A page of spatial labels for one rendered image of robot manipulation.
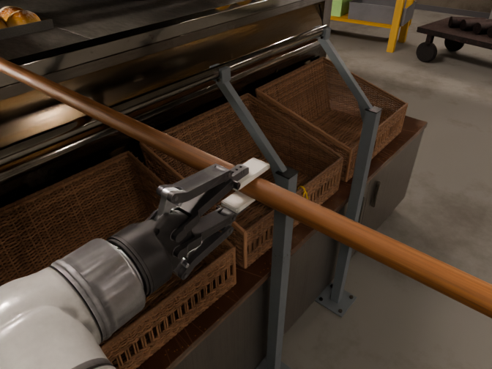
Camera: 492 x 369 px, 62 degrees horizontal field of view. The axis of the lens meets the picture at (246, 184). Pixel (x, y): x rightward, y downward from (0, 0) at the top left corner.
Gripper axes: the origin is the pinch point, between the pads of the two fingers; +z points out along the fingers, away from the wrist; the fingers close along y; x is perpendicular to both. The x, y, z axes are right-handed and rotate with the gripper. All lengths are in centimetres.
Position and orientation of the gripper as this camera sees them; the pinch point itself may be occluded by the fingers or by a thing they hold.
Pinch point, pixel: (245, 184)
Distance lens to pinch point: 55.5
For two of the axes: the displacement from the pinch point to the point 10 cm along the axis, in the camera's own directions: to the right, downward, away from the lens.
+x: 7.7, 3.7, -5.2
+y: 0.0, 8.2, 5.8
